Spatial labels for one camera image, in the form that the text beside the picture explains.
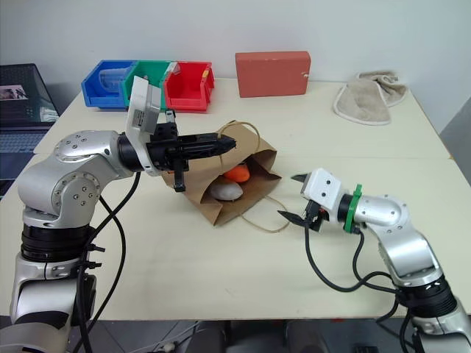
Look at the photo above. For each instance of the orange plush toy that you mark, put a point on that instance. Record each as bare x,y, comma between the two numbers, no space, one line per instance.
238,174

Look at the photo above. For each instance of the black laptop computer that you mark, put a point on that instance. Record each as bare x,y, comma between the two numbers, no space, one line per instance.
22,110

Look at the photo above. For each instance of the brown paper bag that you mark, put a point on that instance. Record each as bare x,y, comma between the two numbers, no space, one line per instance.
235,211

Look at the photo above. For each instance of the beige folded towel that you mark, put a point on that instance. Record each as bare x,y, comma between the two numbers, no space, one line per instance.
364,104

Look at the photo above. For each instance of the red plastic storage bin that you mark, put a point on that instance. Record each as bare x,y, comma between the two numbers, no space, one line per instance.
185,97

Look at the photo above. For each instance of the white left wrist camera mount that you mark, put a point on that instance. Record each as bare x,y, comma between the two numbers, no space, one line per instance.
141,106

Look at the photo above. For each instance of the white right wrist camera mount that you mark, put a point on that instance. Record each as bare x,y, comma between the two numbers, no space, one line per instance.
324,189

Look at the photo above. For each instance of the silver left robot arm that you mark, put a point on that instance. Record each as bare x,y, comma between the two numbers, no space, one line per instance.
73,173

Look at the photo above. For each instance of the blue plastic storage bin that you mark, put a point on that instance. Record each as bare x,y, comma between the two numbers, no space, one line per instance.
101,99

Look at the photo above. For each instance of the clear plastic container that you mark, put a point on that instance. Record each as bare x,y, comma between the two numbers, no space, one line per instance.
112,79

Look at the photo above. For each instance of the red-brown rectangular box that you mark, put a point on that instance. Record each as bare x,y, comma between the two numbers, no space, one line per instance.
272,75

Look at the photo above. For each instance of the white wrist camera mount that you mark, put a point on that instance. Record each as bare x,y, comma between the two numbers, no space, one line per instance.
324,189
141,106

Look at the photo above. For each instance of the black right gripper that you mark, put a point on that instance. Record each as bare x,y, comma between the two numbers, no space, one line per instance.
315,217

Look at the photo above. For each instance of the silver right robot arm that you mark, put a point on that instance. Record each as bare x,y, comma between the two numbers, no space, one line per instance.
404,250

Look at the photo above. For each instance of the white plush toy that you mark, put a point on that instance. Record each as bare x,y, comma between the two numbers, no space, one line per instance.
226,191

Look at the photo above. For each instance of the green plastic storage bin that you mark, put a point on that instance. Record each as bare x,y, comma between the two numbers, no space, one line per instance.
147,73

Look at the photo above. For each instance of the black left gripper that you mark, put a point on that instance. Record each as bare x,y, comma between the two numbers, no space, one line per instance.
165,150

